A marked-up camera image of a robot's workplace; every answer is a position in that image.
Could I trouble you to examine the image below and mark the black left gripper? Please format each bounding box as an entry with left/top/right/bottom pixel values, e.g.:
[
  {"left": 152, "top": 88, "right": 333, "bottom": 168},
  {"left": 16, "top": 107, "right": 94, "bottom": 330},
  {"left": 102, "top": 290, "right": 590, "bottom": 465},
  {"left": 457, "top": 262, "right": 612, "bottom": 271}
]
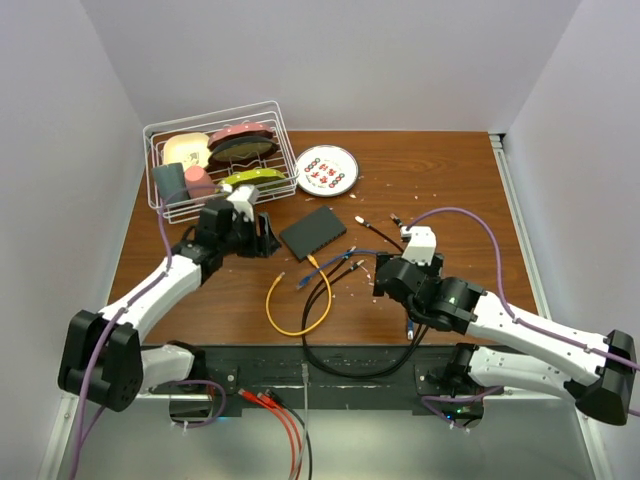
[{"left": 219, "top": 211, "right": 281, "bottom": 258}]

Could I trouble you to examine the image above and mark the black network switch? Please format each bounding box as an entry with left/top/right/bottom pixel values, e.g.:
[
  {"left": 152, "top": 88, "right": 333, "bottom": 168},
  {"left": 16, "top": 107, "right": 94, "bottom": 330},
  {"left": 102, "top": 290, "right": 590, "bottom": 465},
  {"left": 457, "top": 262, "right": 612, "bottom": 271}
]
[{"left": 280, "top": 206, "right": 347, "bottom": 262}]

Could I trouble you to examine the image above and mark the yellow ethernet cable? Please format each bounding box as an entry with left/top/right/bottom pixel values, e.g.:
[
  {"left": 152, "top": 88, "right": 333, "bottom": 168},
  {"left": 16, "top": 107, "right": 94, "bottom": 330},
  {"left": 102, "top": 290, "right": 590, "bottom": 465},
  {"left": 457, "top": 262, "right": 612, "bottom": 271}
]
[{"left": 265, "top": 254, "right": 334, "bottom": 336}]

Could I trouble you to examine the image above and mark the blue ethernet cable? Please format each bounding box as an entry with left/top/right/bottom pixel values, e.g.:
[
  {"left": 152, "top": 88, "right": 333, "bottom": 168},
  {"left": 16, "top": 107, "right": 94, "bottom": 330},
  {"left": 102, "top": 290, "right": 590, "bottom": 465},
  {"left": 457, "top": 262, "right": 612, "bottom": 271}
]
[{"left": 295, "top": 245, "right": 416, "bottom": 341}]

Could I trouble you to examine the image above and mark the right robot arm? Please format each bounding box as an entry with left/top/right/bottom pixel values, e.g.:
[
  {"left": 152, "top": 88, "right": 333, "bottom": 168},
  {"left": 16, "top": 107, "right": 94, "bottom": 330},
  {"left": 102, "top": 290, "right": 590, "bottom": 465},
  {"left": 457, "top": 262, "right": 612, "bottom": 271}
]
[{"left": 373, "top": 253, "right": 639, "bottom": 426}]

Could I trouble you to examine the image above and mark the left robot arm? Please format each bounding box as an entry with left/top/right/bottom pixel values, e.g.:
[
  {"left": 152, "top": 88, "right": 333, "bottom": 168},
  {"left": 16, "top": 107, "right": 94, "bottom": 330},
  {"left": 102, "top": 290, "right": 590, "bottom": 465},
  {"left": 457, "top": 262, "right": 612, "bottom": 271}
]
[{"left": 57, "top": 200, "right": 280, "bottom": 412}]

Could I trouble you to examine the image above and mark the green plate in rack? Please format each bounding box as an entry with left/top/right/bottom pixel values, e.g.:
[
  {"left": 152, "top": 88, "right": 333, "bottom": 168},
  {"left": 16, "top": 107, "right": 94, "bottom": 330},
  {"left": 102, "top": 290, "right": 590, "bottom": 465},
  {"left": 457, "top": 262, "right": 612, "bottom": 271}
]
[{"left": 218, "top": 168, "right": 287, "bottom": 189}]

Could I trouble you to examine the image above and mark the white round printed plate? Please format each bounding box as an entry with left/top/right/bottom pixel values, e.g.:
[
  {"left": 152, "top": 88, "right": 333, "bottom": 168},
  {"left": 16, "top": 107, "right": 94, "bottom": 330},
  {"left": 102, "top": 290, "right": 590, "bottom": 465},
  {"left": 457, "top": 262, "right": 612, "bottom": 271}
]
[{"left": 296, "top": 145, "right": 360, "bottom": 197}]

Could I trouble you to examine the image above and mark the dark olive plate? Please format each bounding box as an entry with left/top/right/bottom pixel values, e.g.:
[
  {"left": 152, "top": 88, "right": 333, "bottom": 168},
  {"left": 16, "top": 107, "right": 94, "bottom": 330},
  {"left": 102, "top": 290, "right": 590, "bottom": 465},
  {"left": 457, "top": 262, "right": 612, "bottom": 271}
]
[{"left": 208, "top": 136, "right": 279, "bottom": 164}]

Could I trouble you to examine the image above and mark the pink cup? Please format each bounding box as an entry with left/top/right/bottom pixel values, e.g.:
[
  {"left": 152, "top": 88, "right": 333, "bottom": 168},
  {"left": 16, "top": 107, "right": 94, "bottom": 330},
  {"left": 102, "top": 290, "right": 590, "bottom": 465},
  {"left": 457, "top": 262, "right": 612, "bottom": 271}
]
[{"left": 184, "top": 165, "right": 217, "bottom": 199}]

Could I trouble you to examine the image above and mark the pink plate in rack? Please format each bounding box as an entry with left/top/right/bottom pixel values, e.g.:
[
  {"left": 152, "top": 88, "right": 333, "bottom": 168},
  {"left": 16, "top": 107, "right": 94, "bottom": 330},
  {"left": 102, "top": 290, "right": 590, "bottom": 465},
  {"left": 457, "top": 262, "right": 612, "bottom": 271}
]
[{"left": 207, "top": 122, "right": 273, "bottom": 151}]

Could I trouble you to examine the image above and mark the dark grey cup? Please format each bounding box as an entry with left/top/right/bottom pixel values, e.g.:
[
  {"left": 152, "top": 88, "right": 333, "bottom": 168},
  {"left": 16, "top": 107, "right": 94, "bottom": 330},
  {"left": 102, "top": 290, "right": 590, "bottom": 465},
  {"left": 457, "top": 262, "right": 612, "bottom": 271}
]
[{"left": 152, "top": 163, "right": 190, "bottom": 205}]

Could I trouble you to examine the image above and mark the cream square plate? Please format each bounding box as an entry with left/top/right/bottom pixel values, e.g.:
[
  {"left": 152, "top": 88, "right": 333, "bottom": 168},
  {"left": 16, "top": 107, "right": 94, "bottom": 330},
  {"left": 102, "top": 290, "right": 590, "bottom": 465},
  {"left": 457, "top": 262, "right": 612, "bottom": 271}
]
[{"left": 162, "top": 132, "right": 210, "bottom": 170}]

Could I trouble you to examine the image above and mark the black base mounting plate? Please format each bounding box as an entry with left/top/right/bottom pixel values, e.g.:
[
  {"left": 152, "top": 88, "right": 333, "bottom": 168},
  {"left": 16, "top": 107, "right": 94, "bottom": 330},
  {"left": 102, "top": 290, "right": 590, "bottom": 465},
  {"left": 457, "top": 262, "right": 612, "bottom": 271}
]
[{"left": 87, "top": 343, "right": 564, "bottom": 429}]

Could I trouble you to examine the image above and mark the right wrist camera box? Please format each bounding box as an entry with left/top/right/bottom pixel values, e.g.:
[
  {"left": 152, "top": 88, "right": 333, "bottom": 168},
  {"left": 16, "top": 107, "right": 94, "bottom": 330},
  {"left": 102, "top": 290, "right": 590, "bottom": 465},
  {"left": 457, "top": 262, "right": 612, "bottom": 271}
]
[{"left": 400, "top": 226, "right": 437, "bottom": 266}]

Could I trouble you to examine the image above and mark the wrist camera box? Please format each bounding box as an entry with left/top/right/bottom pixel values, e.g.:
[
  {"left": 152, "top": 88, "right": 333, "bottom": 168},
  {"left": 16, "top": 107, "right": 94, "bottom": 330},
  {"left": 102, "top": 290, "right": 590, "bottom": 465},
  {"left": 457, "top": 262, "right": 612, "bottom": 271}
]
[
  {"left": 400, "top": 226, "right": 437, "bottom": 266},
  {"left": 222, "top": 184, "right": 259, "bottom": 222}
]

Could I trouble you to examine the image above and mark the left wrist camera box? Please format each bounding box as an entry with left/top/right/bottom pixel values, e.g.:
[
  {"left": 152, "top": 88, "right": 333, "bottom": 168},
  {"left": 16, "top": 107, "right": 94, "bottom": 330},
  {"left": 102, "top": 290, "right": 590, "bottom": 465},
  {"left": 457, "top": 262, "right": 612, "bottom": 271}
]
[{"left": 222, "top": 184, "right": 259, "bottom": 222}]

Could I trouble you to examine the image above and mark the black braided cable two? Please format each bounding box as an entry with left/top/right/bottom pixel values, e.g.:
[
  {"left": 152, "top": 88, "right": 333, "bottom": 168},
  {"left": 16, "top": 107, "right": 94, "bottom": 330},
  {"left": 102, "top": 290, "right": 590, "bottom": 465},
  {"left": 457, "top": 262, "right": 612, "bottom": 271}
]
[{"left": 307, "top": 213, "right": 431, "bottom": 369}]

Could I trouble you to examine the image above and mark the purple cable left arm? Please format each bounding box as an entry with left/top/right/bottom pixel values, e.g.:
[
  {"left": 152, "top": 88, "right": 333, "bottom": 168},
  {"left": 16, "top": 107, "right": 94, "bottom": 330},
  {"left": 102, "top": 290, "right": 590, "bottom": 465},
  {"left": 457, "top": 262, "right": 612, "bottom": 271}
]
[{"left": 67, "top": 184, "right": 236, "bottom": 480}]

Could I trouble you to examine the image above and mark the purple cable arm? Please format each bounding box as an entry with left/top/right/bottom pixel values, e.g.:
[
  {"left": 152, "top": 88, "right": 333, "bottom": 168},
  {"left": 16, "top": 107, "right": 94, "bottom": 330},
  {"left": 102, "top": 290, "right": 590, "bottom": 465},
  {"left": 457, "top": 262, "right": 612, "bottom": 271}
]
[
  {"left": 404, "top": 207, "right": 640, "bottom": 431},
  {"left": 67, "top": 184, "right": 236, "bottom": 480}
]

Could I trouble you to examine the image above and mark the white wire dish rack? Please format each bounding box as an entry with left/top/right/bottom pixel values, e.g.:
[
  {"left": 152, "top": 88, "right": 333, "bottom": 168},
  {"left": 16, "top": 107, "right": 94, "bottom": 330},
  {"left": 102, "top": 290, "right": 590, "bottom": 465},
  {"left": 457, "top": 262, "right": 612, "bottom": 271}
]
[{"left": 143, "top": 101, "right": 298, "bottom": 224}]

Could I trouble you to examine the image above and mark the grey cable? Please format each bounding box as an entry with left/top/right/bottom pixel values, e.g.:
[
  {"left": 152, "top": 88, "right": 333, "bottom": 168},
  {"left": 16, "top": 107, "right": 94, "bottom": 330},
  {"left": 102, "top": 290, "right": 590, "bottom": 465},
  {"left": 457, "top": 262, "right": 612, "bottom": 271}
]
[{"left": 301, "top": 363, "right": 310, "bottom": 480}]

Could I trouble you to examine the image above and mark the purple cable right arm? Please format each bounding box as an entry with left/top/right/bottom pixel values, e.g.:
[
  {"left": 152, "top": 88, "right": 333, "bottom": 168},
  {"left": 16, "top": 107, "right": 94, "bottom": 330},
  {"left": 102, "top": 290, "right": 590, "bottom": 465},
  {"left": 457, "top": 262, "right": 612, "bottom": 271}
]
[{"left": 404, "top": 207, "right": 640, "bottom": 431}]

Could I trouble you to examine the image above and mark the black loose cable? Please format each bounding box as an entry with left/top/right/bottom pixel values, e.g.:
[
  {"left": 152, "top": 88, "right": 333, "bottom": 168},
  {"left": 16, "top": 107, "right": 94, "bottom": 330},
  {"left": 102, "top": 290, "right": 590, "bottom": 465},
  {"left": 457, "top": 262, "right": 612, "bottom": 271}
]
[{"left": 264, "top": 388, "right": 314, "bottom": 480}]

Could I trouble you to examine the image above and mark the red cable one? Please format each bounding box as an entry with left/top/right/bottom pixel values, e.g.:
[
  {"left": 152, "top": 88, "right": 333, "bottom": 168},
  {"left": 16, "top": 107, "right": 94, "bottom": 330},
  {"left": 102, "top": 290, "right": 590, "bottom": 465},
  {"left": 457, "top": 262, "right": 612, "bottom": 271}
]
[{"left": 237, "top": 388, "right": 304, "bottom": 480}]

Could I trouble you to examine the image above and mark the red cable two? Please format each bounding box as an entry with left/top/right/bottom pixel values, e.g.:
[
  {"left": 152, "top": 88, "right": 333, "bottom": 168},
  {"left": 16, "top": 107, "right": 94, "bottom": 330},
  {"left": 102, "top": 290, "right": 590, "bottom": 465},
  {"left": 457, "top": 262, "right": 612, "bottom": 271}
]
[{"left": 255, "top": 392, "right": 306, "bottom": 480}]

